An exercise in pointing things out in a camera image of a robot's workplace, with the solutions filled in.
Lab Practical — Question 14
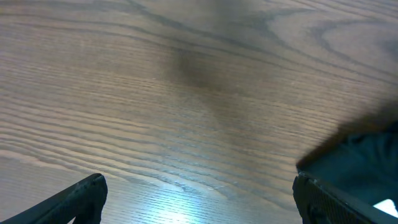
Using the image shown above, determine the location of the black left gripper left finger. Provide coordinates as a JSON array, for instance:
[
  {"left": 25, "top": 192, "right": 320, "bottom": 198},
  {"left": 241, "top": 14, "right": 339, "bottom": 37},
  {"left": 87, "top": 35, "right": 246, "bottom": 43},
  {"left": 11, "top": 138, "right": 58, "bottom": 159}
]
[{"left": 1, "top": 173, "right": 108, "bottom": 224}]

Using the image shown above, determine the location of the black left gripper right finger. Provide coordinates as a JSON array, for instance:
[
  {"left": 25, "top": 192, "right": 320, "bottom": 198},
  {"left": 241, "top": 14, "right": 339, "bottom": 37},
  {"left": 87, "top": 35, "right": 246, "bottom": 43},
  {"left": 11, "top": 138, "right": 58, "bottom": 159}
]
[{"left": 292, "top": 172, "right": 397, "bottom": 224}]

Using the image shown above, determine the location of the black shorts garment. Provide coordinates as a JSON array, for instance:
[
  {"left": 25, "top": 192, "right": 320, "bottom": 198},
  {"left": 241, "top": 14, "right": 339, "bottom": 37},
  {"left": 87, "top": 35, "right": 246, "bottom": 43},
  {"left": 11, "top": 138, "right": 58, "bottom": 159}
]
[{"left": 297, "top": 123, "right": 397, "bottom": 218}]

